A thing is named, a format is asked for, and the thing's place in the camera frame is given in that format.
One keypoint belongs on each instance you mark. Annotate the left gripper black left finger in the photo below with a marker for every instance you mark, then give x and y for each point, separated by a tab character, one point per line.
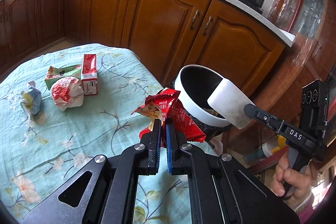
114	194

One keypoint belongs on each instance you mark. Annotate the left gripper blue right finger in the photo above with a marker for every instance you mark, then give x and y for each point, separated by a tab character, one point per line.
211	196

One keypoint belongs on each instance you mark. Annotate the red snack bag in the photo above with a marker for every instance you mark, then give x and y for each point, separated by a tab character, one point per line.
165	104

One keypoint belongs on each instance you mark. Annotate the white paper cup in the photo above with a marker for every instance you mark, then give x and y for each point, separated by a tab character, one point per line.
229	101

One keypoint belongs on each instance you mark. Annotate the red white milk carton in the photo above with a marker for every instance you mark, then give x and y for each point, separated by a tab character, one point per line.
89	75

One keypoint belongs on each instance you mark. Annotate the red white wrapper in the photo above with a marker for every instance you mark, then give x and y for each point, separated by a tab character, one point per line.
67	93

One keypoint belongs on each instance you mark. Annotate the green drink carton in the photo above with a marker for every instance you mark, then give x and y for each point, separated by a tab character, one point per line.
54	74

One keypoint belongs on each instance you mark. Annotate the blue white cartoon wrapper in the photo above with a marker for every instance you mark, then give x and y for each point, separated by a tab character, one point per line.
31	99

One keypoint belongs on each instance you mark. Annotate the brown wooden kitchen cabinets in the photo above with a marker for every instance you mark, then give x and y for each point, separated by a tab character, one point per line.
224	35

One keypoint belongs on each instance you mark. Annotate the person's right hand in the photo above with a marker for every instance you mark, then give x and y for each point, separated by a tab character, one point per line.
302	182

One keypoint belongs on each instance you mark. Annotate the white bin with black liner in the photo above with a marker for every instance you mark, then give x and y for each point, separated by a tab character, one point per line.
195	84

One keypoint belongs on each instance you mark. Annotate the light green floral tablecloth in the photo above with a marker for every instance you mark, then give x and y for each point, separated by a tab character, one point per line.
40	154

